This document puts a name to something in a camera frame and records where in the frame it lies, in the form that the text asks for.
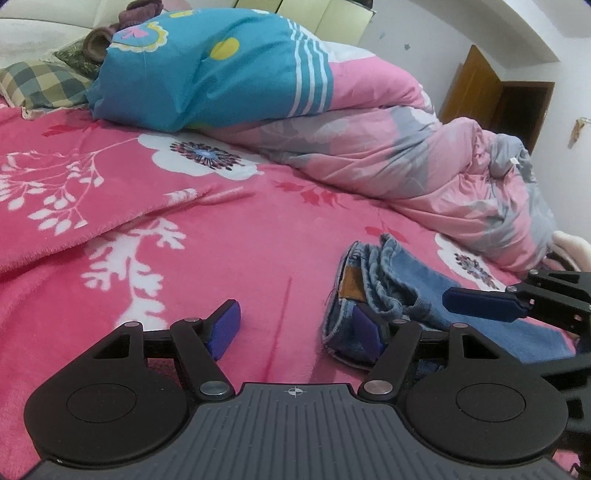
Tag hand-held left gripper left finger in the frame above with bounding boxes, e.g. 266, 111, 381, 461
92, 299, 242, 402

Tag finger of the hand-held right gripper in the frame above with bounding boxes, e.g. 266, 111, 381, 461
442, 270, 591, 333
531, 353, 591, 444

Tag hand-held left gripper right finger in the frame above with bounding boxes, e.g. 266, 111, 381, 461
353, 305, 504, 402

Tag blue denim jeans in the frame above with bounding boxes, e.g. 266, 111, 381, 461
322, 234, 578, 370

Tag stack of pale folded clothes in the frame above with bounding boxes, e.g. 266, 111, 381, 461
547, 231, 591, 273

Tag pink grey floral duvet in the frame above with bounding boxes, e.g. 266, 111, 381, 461
222, 104, 559, 273

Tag pink floral blanket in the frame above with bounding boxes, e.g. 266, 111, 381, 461
0, 104, 591, 480

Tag brown wooden door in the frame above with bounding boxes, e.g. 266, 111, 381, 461
438, 45, 555, 155

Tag teal blue garment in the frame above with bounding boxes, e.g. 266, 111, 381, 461
85, 7, 437, 134

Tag checkered pillow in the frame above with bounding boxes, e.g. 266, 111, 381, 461
0, 60, 95, 118

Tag green patterned pillow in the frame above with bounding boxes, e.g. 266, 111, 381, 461
53, 37, 105, 79

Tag brown fuzzy cloth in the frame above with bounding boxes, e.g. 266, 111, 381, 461
83, 0, 162, 62

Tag pale yellow wardrobe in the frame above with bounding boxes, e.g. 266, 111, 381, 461
233, 0, 375, 47

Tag hanging wall decoration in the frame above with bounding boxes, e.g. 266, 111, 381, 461
570, 117, 591, 148

